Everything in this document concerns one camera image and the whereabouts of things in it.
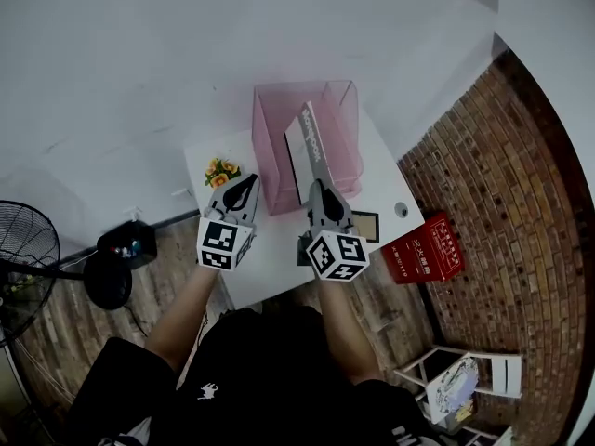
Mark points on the pink transparent plastic box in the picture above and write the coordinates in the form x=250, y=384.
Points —
x=274, y=156

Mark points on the black standing fan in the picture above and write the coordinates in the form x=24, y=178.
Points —
x=28, y=249

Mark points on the white wall plug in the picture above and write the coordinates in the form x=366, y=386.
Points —
x=133, y=213

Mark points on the red fire equipment box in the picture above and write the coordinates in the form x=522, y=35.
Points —
x=423, y=249

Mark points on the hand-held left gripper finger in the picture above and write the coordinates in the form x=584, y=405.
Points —
x=225, y=195
x=251, y=207

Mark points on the painted canvas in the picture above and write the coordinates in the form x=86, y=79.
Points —
x=453, y=388

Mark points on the grey desk grommet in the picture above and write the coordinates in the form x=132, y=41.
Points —
x=402, y=209

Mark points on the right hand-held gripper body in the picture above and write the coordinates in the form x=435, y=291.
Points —
x=337, y=256

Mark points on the person's left hand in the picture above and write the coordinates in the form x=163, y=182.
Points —
x=216, y=214

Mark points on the person's left forearm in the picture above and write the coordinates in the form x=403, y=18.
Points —
x=186, y=314

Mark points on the person's black shirt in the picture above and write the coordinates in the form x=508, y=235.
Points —
x=279, y=379

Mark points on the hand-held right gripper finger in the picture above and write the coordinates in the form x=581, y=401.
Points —
x=316, y=207
x=341, y=212

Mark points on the black box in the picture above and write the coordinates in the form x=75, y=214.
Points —
x=128, y=246

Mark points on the white wooden chair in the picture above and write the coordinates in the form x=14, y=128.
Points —
x=506, y=374

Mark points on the orange artificial flowers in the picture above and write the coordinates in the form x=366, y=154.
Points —
x=222, y=173

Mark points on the white wall socket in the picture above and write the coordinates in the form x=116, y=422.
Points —
x=182, y=192

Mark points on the person's right forearm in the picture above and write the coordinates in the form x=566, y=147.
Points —
x=344, y=328

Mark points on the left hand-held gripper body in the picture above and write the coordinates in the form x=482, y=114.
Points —
x=218, y=244

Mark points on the white book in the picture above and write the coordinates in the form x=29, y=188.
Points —
x=307, y=142

